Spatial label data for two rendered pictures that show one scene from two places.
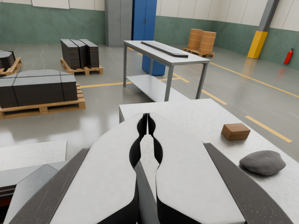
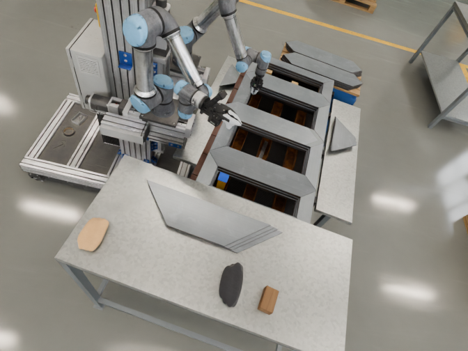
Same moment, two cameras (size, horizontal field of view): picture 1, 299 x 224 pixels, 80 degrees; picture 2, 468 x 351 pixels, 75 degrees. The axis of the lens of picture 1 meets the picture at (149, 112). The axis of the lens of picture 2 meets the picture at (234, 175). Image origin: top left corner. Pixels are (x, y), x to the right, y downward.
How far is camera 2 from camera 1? 1.39 m
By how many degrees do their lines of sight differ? 77
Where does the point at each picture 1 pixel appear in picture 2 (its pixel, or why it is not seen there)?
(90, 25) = not seen: outside the picture
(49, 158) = (331, 205)
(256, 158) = (236, 276)
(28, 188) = (299, 178)
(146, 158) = (277, 216)
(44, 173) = (308, 187)
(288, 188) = (209, 274)
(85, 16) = not seen: outside the picture
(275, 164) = (225, 283)
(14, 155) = (342, 187)
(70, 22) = not seen: outside the picture
